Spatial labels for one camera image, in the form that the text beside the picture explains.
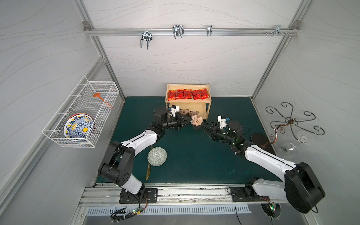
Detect red tea bag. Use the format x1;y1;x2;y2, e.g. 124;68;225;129
183;89;192;99
191;90;202;100
176;89;184;99
199;88;210;99
167;90;177;101

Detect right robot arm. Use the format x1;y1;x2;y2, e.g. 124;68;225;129
201;116;326;213

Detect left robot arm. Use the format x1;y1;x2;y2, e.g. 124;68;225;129
98;106;193;199

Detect wooden two-tier shelf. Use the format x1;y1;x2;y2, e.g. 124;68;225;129
165;83;212;120

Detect green table mat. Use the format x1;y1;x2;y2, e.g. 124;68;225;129
112;97;278;184

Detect green patterned bowl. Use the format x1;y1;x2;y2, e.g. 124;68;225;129
148;147;167;167

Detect metal scroll glass holder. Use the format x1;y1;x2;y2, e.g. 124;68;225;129
250;102;325;150

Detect wine glass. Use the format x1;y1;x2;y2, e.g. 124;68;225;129
279;131;315;159

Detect gold knife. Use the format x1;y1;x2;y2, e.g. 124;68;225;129
145;163;151;181

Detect orange spatula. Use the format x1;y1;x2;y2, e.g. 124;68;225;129
93;93;113;108

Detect metal double hook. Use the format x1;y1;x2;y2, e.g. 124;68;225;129
140;31;152;50

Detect metal loop hook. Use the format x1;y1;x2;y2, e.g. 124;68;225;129
172;25;184;39

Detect blue yellow patterned plate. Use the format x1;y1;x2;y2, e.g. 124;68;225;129
63;113;94;138

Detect small metal hook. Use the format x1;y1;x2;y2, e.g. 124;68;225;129
206;25;212;37

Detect white vent strip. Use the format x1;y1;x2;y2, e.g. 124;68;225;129
86;202;251;216

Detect metal clamp hook right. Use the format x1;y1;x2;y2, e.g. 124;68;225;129
264;25;290;37

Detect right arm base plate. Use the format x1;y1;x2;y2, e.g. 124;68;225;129
226;186;270;202

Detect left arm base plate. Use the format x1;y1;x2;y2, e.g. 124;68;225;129
119;188;158;204

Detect white wire basket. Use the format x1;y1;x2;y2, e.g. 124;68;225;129
42;76;119;148

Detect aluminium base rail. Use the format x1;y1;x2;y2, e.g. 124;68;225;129
78;183;268;207

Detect left base cables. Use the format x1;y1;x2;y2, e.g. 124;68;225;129
109;193;148;223

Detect aluminium top rail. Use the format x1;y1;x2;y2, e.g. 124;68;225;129
84;28;301;37

